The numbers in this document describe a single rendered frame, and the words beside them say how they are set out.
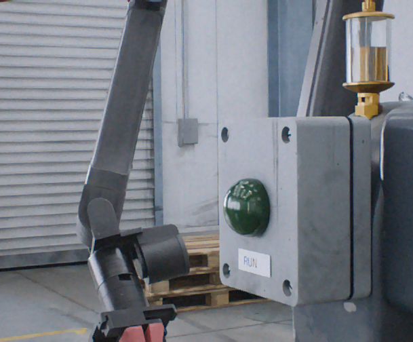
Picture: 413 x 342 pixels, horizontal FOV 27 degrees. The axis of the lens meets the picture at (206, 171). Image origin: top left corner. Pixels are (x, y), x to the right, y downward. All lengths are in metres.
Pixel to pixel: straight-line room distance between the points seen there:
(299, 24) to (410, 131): 8.71
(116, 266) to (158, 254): 0.06
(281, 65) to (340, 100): 8.61
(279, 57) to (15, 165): 3.14
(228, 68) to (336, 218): 8.73
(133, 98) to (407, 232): 0.83
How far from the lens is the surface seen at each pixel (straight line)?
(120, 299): 1.08
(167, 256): 1.12
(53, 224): 8.28
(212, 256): 6.19
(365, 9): 0.49
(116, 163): 1.16
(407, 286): 0.42
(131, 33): 1.27
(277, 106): 9.38
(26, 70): 8.19
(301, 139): 0.40
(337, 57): 0.78
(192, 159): 8.91
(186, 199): 8.89
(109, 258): 1.11
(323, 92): 0.76
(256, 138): 0.43
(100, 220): 1.12
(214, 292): 6.26
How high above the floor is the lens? 1.33
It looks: 3 degrees down
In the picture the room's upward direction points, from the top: 1 degrees counter-clockwise
